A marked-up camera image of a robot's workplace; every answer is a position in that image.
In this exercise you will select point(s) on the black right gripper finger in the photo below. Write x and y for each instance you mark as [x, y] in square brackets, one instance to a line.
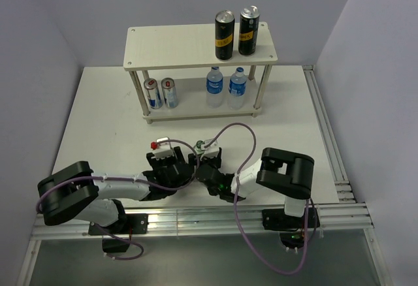
[216, 161]
[193, 161]

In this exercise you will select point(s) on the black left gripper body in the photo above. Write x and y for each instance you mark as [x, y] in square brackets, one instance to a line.
[164, 166]

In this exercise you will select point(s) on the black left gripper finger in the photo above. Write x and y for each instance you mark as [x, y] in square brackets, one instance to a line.
[180, 160]
[152, 160]

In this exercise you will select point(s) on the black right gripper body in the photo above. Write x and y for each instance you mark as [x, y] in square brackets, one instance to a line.
[207, 160]

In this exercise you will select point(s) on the clear glass bottle green cap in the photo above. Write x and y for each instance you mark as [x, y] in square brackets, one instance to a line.
[199, 147]

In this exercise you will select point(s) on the Pocari Sweat bottle blue cap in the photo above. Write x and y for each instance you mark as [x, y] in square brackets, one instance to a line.
[237, 89]

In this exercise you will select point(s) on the dark can silver top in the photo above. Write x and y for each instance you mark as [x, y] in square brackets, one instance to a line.
[224, 34]

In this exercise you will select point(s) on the dark can yellow band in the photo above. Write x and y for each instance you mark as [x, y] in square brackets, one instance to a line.
[249, 24]

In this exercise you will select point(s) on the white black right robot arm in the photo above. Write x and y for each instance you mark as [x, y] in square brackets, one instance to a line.
[287, 173]

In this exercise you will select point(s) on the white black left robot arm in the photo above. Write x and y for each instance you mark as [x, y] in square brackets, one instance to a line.
[76, 193]

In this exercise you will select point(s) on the white two-tier wooden shelf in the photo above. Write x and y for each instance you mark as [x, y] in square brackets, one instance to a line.
[186, 53]

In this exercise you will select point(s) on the blue silver energy can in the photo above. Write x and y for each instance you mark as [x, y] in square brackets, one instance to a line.
[153, 94]
[169, 92]

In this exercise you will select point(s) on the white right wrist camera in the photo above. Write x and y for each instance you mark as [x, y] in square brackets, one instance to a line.
[209, 150]

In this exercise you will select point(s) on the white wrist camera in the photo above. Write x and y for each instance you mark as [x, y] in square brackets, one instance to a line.
[161, 148]
[209, 150]

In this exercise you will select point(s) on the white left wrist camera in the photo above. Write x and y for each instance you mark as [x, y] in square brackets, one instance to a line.
[161, 148]

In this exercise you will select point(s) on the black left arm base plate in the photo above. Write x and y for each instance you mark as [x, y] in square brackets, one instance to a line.
[118, 238]

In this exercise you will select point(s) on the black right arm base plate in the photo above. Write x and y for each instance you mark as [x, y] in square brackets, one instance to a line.
[276, 220]

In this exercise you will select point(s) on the aluminium mounting rail frame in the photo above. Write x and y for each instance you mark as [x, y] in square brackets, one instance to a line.
[105, 124]

